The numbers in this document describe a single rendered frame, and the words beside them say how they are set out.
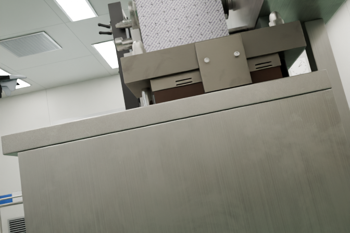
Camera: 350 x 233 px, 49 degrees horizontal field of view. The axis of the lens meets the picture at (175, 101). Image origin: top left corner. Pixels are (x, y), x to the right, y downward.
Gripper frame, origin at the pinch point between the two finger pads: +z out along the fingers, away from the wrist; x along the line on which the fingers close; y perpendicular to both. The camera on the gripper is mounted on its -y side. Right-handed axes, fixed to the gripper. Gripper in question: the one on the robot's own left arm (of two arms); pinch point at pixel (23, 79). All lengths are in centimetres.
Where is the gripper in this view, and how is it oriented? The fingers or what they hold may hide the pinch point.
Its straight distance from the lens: 159.1
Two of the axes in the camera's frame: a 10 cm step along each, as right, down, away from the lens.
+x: 5.1, -1.4, -8.5
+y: 1.2, 9.9, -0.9
